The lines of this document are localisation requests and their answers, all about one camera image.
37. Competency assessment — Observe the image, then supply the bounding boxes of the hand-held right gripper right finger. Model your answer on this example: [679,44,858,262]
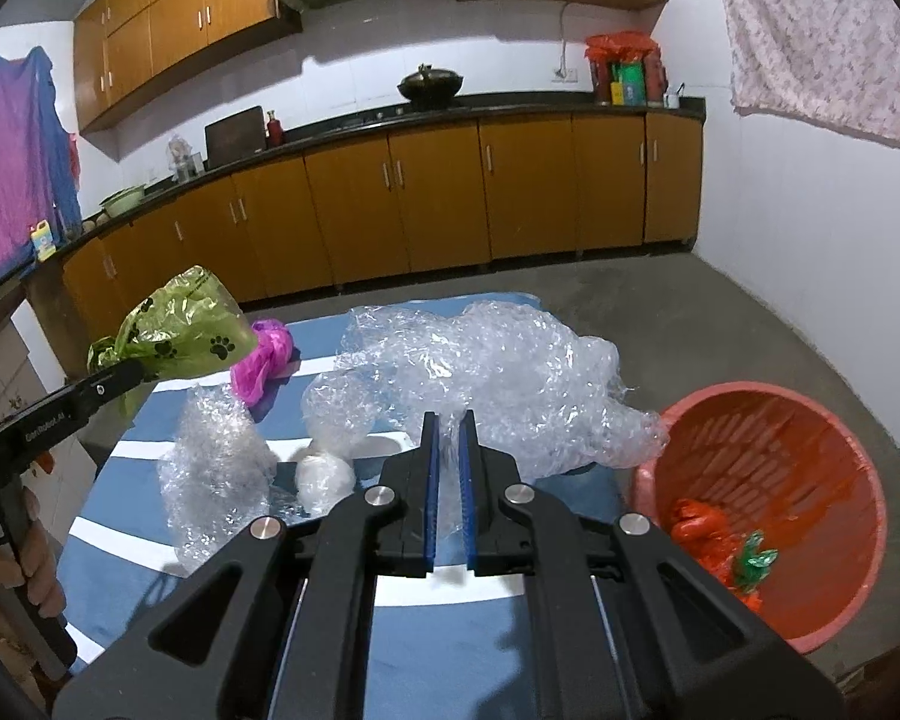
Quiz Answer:
[457,409,845,720]

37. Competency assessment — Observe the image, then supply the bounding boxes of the black countertop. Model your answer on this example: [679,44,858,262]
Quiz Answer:
[60,86,707,256]

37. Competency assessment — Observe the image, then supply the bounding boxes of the large clear bubble wrap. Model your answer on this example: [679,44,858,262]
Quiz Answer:
[334,300,672,548]

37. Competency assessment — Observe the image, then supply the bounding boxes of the green enamel pot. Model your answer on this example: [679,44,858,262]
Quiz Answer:
[99,185,149,218]

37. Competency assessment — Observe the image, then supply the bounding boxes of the red basket liner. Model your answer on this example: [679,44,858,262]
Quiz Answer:
[656,390,882,642]

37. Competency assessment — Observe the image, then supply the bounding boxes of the wooden upper cabinets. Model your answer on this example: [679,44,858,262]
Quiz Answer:
[71,0,668,136]

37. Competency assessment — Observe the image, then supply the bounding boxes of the red bag covered jars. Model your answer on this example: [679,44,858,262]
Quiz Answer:
[583,31,665,106]

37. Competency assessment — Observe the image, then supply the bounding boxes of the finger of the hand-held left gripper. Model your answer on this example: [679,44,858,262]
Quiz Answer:
[82,358,149,400]

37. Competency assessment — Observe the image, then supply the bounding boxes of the white crumpled ball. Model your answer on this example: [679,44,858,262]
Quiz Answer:
[295,446,357,518]

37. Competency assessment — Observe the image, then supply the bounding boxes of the red plastic basket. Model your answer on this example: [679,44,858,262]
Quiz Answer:
[634,382,890,653]

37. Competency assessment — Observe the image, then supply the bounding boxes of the black gas stove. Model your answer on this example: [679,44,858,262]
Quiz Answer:
[330,109,466,128]

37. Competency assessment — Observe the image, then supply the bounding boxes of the dark green plastic bag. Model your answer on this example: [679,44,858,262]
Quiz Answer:
[731,529,779,590]

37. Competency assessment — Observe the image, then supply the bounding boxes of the pink floral cloth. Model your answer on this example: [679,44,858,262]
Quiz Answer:
[705,0,900,162]

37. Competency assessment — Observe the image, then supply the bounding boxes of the person's left hand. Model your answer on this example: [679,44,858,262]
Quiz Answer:
[0,487,67,620]

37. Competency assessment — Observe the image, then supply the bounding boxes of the pink plastic bag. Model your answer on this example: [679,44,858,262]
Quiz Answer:
[229,319,295,410]

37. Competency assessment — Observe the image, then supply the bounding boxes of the wooden lower cabinets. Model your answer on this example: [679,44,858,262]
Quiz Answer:
[60,109,706,316]

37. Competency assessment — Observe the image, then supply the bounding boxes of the thin clear plastic bag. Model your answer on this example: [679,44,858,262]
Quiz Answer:
[302,371,391,458]

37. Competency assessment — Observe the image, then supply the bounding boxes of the purple blue hanging cloth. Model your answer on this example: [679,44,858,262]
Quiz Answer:
[0,45,83,275]

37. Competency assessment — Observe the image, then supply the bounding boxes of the blue striped blanket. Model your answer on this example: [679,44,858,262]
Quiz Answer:
[56,292,623,720]

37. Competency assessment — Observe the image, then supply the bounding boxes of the green paw-print bag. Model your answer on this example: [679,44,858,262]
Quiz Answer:
[86,265,260,417]

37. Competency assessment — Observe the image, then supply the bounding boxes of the wooden cabinets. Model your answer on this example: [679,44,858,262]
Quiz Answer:
[71,0,668,136]
[60,109,706,316]

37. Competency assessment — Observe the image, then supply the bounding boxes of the dark cutting board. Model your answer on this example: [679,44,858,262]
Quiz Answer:
[204,105,267,164]

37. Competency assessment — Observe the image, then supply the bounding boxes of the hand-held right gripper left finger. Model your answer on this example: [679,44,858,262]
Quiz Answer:
[51,411,443,720]

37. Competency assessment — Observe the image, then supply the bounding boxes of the clear plastic jar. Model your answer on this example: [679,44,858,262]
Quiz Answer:
[166,135,200,182]

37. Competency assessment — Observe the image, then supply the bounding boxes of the black wok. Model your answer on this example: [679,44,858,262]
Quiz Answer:
[396,64,467,107]

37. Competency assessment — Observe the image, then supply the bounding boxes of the small clear plastic bag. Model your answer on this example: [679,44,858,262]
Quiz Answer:
[157,382,278,575]

